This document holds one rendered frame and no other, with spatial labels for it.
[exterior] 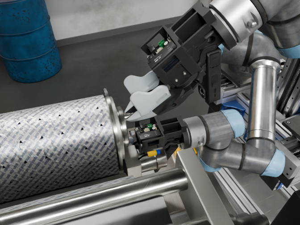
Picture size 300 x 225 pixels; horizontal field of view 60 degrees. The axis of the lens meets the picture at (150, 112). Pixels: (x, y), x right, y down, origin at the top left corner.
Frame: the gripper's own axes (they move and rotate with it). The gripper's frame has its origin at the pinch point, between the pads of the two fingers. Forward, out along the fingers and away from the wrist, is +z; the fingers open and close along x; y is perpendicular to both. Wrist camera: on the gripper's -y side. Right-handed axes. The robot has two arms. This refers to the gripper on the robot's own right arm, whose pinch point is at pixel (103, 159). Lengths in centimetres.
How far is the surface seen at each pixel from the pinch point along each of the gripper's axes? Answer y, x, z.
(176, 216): 26.9, 29.2, -4.9
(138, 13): -87, -285, -83
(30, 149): 20.0, 10.7, 10.2
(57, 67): -103, -213, 26
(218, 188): -19.1, 5.7, -30.9
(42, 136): 21.1, 9.6, 8.2
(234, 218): 25.8, 30.5, -10.4
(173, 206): -19.1, 7.0, -16.1
